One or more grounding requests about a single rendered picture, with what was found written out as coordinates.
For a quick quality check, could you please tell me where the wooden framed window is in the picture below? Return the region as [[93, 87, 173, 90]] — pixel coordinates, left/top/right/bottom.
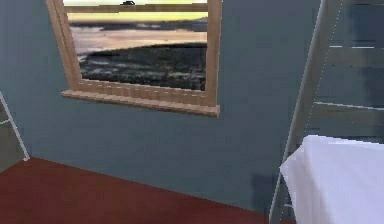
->
[[45, 0, 223, 119]]

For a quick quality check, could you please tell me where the white bed sheet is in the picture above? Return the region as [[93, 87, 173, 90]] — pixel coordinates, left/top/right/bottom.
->
[[279, 134, 384, 224]]

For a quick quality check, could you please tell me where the grey room door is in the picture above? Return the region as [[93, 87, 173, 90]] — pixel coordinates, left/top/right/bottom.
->
[[0, 90, 31, 174]]

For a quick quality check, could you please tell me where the grey bed frame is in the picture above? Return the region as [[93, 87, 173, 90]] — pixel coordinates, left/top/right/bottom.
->
[[268, 0, 384, 224]]

